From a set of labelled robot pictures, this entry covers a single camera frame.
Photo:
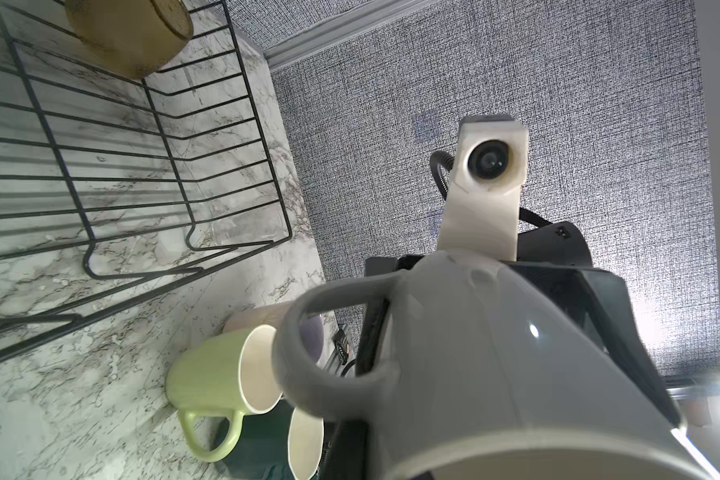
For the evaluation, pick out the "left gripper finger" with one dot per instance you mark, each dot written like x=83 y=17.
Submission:
x=356 y=452

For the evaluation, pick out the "black wire dish rack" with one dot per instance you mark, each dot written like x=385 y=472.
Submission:
x=115 y=191

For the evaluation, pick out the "light green mug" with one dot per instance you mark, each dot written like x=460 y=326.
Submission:
x=228 y=376

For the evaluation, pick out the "pink iridescent mug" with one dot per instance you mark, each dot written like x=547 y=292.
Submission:
x=311 y=330

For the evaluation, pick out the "dark green mug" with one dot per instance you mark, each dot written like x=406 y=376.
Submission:
x=285 y=443

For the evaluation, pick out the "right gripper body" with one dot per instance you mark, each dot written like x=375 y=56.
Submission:
x=556 y=260

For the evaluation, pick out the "grey mug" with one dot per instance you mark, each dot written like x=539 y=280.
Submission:
x=478 y=375

